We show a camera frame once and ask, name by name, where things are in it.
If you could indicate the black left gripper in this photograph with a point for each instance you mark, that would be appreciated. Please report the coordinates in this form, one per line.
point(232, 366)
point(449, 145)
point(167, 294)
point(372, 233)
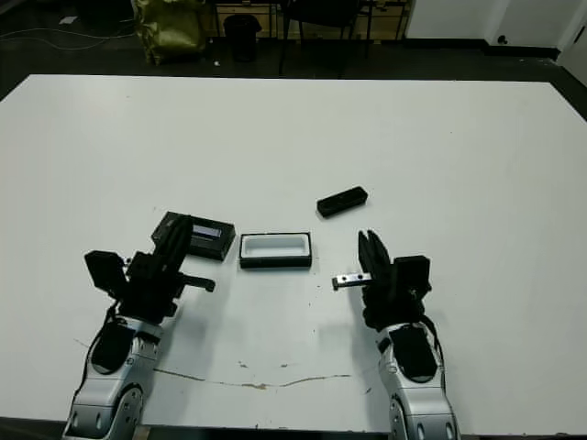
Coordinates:
point(151, 293)

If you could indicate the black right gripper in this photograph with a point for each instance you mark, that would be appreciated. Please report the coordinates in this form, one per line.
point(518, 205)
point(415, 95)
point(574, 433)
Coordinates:
point(390, 307)

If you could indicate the black box lid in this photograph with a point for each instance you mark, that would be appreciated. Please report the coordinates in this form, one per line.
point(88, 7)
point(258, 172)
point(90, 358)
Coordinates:
point(213, 243)

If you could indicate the small black phone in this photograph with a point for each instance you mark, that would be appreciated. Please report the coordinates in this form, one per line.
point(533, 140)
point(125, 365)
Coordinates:
point(343, 201)

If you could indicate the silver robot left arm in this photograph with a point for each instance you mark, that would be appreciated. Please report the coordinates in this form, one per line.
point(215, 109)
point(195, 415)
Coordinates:
point(105, 403)

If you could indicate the black box white insert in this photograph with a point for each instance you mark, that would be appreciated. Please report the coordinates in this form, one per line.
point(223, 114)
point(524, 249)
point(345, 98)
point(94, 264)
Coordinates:
point(275, 261)

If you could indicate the yellow-green sack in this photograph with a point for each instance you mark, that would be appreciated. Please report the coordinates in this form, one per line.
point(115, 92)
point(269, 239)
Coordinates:
point(169, 32)

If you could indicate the black waste bin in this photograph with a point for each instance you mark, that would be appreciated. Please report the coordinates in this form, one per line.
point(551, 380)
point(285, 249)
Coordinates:
point(242, 36)

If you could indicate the white paper sheet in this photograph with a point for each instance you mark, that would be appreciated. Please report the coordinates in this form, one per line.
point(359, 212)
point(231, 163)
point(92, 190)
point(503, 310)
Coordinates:
point(68, 19)

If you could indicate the black office chair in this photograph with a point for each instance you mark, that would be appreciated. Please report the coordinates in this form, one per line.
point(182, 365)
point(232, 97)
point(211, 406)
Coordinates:
point(321, 14)

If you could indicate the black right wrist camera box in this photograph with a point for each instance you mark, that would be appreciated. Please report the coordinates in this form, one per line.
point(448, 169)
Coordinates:
point(413, 272)

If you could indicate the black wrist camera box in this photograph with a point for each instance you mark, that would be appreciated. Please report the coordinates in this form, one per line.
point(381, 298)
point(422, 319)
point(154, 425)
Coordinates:
point(104, 272)
point(413, 272)

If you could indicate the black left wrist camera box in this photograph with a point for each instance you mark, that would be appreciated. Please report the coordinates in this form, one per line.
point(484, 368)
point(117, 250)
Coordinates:
point(104, 272)

